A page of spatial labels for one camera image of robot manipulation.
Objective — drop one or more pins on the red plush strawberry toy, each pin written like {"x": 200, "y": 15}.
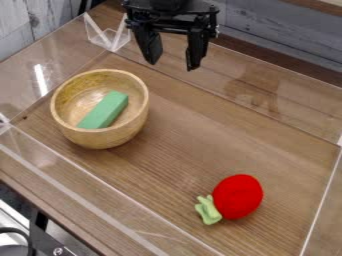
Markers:
{"x": 235, "y": 198}

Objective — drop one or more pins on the brown wooden bowl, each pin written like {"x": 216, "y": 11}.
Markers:
{"x": 80, "y": 93}

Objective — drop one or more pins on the clear acrylic corner bracket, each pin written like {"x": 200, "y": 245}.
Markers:
{"x": 110, "y": 39}

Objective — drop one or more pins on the green foam block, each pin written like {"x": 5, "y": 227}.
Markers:
{"x": 106, "y": 111}

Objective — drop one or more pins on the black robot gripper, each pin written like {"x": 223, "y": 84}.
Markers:
{"x": 192, "y": 17}

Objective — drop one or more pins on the clear acrylic tray wall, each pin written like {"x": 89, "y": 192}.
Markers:
{"x": 115, "y": 225}

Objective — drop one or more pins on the black table leg bracket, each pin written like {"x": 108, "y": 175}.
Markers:
{"x": 45, "y": 245}

